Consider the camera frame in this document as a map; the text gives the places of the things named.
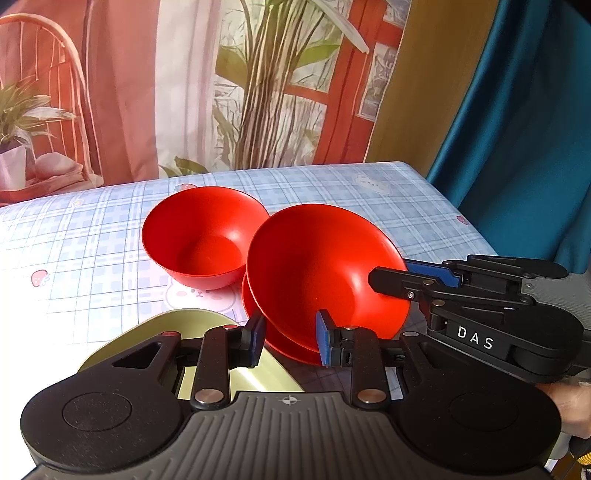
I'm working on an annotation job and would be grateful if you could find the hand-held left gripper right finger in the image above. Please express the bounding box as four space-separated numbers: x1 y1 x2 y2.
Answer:
315 309 432 412

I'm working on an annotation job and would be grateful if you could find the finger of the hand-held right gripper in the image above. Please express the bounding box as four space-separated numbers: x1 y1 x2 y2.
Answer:
368 266 539 325
405 254 570 296

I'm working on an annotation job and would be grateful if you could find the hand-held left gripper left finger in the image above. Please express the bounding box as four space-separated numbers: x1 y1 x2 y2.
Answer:
78 309 267 412

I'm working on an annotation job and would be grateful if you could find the red plate underneath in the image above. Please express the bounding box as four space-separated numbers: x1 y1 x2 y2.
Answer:
241 272 334 366

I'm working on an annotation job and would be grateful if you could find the wide red bowl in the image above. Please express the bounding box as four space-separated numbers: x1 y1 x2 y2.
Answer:
246 204 411 357

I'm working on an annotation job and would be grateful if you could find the person's right hand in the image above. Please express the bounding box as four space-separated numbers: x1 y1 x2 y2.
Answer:
539 381 591 438

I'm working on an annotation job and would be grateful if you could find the light green plate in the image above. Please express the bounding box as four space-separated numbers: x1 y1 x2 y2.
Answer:
78 308 306 403

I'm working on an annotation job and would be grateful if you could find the deep red bowl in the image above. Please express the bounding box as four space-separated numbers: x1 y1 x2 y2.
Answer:
141 186 269 291

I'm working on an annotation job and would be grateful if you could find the blue curtain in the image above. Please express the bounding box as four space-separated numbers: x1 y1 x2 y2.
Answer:
425 0 591 278

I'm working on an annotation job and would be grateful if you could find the wooden panel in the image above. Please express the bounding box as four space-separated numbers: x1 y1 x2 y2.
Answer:
367 0 502 182

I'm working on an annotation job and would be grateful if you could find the checkered tablecloth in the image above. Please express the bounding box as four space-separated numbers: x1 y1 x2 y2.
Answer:
0 161 502 416

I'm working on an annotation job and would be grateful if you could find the printed wall tapestry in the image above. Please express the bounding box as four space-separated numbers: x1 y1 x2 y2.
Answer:
0 0 413 206

